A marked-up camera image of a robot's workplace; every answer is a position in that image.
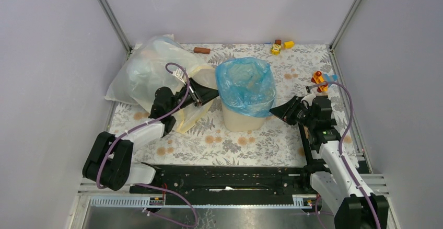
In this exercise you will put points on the yellow owl toy block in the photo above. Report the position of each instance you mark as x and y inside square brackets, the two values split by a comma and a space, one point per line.
[276, 49]

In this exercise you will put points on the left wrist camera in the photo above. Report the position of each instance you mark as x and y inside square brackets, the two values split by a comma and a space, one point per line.
[181, 75]

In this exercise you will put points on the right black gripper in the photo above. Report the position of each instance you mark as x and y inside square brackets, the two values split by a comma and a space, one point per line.
[286, 111]

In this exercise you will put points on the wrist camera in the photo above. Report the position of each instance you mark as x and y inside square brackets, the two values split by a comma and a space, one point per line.
[181, 75]
[308, 99]

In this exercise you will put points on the black white checkerboard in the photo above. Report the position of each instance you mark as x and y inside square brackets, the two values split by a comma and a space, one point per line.
[312, 140]

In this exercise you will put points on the left aluminium frame post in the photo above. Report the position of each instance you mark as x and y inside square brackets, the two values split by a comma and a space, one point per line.
[106, 7]

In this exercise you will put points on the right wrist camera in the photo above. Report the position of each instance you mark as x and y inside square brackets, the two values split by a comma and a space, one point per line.
[308, 99]

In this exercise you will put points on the blue plastic trash bag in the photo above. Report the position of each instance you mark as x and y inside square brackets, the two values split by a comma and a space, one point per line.
[246, 86]

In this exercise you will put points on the aluminium frame post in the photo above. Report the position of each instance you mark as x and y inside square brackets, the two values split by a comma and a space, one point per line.
[349, 16]
[106, 7]

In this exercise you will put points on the blue triangle piece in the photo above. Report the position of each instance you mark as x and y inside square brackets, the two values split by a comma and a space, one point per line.
[330, 78]

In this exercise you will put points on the right aluminium frame post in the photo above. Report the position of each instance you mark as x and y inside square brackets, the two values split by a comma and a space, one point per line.
[349, 16]

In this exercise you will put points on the orange toy car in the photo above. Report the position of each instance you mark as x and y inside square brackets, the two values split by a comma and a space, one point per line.
[318, 79]

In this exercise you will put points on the yellow cube block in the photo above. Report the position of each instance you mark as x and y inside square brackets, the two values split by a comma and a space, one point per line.
[288, 44]

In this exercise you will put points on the cream plastic trash bin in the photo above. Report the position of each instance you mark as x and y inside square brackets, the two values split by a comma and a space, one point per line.
[236, 122]

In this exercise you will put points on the brown wooden cylinder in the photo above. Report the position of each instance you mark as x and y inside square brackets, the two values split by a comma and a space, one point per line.
[201, 50]

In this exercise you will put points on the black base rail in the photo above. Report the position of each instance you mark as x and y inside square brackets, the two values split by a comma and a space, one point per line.
[216, 185]

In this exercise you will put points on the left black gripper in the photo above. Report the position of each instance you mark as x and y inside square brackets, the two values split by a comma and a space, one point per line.
[200, 94]

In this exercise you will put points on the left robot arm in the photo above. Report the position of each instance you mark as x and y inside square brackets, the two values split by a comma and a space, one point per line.
[109, 163]

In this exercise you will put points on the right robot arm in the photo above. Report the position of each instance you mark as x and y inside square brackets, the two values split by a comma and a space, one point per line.
[339, 184]

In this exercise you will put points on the large translucent white bag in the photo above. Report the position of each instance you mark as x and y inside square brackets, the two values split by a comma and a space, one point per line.
[150, 67]

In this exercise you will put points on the floral patterned table mat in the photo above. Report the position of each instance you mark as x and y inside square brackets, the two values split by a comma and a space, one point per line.
[275, 144]

